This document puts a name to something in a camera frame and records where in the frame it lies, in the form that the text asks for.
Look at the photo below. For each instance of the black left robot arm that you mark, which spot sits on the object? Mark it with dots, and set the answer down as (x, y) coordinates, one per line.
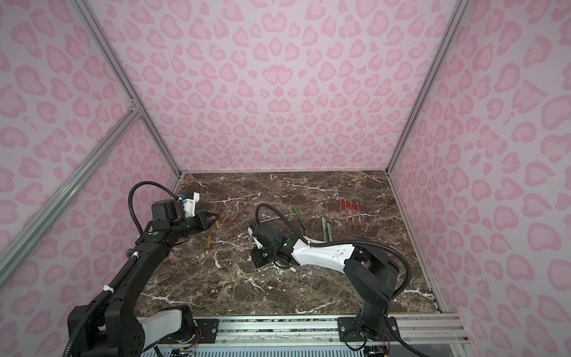
(108, 325)

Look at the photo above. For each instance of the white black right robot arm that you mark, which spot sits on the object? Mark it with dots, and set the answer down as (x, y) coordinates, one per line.
(377, 272)

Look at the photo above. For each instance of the aluminium frame diagonal left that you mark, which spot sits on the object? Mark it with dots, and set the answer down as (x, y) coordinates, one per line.
(29, 237)

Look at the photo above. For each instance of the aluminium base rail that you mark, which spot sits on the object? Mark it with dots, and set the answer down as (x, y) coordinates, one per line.
(320, 335)

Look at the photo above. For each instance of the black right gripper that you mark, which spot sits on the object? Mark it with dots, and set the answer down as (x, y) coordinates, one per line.
(256, 259)

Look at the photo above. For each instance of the light green pen left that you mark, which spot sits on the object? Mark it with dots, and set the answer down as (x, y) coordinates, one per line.
(324, 228)

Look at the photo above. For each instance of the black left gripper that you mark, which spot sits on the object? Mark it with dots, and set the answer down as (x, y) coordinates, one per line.
(201, 220)

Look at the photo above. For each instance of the dark green pen long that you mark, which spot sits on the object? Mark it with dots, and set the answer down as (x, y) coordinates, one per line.
(303, 226)

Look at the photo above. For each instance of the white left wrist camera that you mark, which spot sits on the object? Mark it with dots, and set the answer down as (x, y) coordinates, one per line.
(189, 203)

